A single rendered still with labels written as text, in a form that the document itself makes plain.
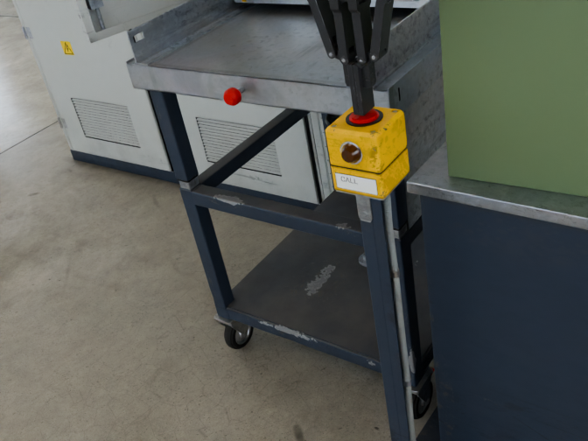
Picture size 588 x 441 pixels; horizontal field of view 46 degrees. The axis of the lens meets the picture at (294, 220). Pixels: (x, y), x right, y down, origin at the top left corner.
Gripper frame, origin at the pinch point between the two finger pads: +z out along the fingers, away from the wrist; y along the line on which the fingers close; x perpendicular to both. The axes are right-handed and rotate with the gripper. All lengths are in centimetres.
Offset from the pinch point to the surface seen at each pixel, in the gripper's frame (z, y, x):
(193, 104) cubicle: 56, 124, -85
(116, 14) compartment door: 7, 91, -38
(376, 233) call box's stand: 22.0, -0.6, 1.9
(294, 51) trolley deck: 9.9, 34.3, -31.3
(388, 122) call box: 4.6, -3.6, 0.2
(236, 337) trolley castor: 89, 64, -22
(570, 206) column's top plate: 19.6, -24.1, -9.9
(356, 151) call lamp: 6.9, -1.1, 4.8
